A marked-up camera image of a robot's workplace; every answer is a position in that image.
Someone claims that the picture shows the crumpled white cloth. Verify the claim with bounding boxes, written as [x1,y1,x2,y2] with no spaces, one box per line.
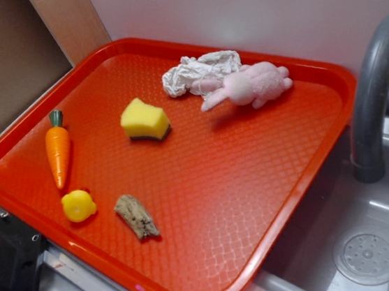
[161,50,242,98]

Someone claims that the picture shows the red plastic tray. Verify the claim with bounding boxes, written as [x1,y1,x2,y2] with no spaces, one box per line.
[0,38,356,291]

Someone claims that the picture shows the grey toy sink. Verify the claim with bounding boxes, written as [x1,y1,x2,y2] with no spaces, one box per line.
[255,133,389,291]

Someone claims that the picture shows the pink plush bunny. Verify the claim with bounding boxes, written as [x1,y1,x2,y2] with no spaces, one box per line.
[191,61,293,112]

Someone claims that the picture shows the brown cardboard panel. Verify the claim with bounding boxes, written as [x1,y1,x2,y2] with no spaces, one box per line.
[0,0,110,133]

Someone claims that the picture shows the yellow rubber duck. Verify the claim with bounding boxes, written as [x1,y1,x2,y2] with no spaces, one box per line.
[61,189,98,223]

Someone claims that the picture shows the brown wood chip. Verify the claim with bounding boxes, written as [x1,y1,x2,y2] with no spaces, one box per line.
[114,195,161,241]

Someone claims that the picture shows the grey toy faucet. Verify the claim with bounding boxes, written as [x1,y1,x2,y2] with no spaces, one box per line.
[351,15,389,184]

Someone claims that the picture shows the yellow sponge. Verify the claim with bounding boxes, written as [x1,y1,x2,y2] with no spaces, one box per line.
[120,98,170,140]

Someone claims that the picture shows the orange toy carrot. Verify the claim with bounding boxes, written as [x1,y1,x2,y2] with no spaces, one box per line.
[45,110,71,190]

